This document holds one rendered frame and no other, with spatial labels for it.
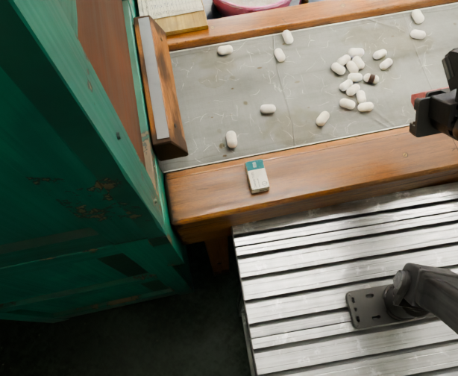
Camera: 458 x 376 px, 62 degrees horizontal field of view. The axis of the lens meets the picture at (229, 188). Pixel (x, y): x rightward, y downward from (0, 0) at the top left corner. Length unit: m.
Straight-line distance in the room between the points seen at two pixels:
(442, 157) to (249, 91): 0.42
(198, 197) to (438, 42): 0.67
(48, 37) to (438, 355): 0.81
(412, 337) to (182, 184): 0.53
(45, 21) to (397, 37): 0.88
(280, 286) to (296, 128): 0.33
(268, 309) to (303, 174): 0.27
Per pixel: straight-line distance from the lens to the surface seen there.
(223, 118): 0.84
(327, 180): 0.77
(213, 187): 0.74
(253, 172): 0.73
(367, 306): 0.82
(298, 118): 0.85
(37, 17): 0.27
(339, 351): 0.81
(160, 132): 0.70
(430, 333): 0.87
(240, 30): 0.96
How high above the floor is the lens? 1.46
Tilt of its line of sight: 69 degrees down
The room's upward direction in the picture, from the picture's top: 1 degrees counter-clockwise
